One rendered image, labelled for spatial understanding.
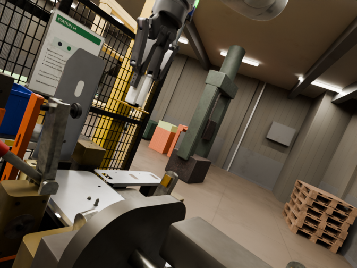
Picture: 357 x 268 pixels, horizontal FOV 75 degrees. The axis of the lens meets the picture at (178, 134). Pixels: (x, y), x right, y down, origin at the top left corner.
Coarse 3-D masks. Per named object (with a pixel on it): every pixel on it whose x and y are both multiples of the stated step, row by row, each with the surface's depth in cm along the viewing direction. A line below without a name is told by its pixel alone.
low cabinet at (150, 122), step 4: (152, 120) 980; (148, 124) 830; (152, 124) 837; (156, 124) 869; (124, 128) 859; (148, 128) 830; (152, 128) 851; (144, 132) 833; (148, 132) 830; (152, 132) 867; (144, 136) 832; (148, 136) 844
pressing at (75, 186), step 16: (64, 176) 63; (80, 176) 67; (96, 176) 72; (64, 192) 55; (80, 192) 58; (96, 192) 61; (112, 192) 65; (48, 208) 47; (64, 208) 48; (80, 208) 51; (96, 208) 54; (64, 224) 43
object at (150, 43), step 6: (162, 30) 49; (162, 36) 50; (150, 42) 50; (156, 42) 49; (150, 48) 50; (144, 54) 50; (150, 54) 50; (144, 60) 50; (144, 66) 50; (144, 72) 51
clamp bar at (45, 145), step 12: (48, 108) 38; (60, 108) 39; (72, 108) 42; (48, 120) 40; (60, 120) 39; (48, 132) 40; (60, 132) 40; (48, 144) 40; (60, 144) 41; (48, 156) 40; (36, 168) 42; (48, 168) 41
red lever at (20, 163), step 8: (0, 144) 35; (0, 152) 35; (8, 152) 36; (8, 160) 36; (16, 160) 37; (16, 168) 38; (24, 168) 39; (32, 168) 40; (32, 176) 40; (40, 176) 41
